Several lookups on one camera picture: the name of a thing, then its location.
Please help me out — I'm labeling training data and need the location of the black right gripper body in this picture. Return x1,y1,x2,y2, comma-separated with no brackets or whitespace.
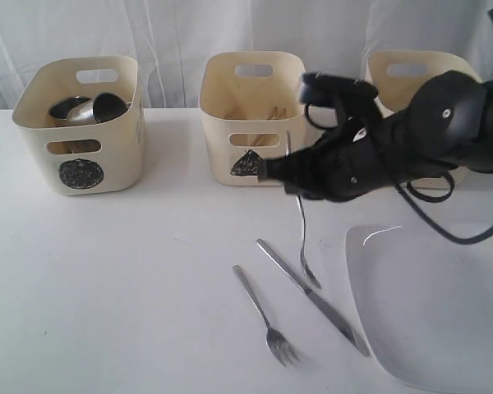
311,114,455,203

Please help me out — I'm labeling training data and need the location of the wooden chopstick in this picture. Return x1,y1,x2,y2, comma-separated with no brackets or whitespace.
254,107,287,148
251,106,287,146

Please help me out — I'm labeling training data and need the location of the steel spoon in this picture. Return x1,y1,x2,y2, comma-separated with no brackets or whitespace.
284,130,323,290

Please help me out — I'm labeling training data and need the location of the steel fork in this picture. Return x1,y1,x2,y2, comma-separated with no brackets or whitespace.
232,264,300,367

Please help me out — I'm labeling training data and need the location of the steel mug with wire handle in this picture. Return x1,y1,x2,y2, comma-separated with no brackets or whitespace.
64,93,129,126

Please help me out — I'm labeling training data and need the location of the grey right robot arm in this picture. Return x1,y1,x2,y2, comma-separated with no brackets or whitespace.
258,71,493,203

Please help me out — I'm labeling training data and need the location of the cream bin with square mark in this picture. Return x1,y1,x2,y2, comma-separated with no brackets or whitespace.
364,50,484,190

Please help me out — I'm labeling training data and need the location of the cream bin with triangle mark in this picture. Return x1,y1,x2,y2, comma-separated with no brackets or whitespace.
199,51,306,186

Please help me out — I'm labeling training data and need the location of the steel table knife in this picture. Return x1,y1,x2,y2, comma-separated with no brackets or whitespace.
256,239,371,357

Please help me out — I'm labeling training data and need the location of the white square plate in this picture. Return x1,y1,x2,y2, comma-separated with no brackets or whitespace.
345,225,493,393

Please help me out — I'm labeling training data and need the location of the white curtain backdrop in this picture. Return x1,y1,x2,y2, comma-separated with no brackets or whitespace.
0,1,493,109

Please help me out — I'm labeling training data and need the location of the cream bin with circle mark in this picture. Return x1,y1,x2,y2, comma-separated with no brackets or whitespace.
12,55,145,196

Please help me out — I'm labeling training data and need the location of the steel cup in bin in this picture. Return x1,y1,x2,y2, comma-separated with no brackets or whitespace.
48,96,90,121

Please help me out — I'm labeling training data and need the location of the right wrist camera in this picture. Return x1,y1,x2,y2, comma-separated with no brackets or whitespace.
298,72,378,108

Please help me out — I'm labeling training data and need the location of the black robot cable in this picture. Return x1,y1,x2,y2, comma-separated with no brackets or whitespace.
303,5,493,245

